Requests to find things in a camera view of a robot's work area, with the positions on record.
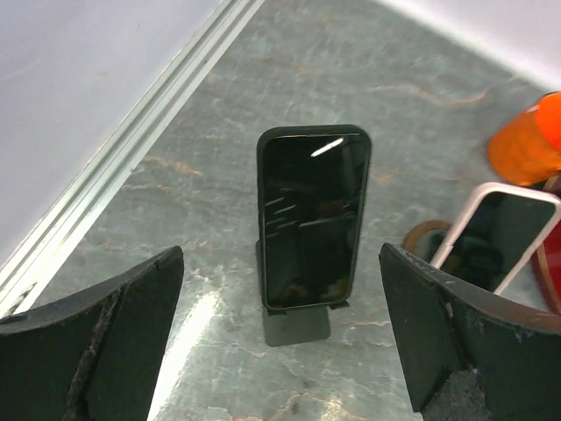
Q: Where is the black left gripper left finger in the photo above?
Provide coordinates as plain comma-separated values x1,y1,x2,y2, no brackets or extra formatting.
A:
1,246,184,420

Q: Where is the red round tray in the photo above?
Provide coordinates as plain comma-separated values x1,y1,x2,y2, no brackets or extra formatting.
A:
531,223,561,314

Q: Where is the black phone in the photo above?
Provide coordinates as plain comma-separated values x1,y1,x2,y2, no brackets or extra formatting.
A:
256,125,372,313

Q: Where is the grey stand on wooden base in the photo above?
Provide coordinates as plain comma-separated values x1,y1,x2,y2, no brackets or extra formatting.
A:
401,220,451,262

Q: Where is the orange mug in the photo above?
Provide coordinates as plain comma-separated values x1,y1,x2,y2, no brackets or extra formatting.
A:
486,91,560,186

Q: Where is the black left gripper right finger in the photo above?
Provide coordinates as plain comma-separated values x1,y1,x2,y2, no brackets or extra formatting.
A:
380,243,560,420

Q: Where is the black folding phone stand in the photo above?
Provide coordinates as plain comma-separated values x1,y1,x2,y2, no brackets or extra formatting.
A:
255,241,352,347

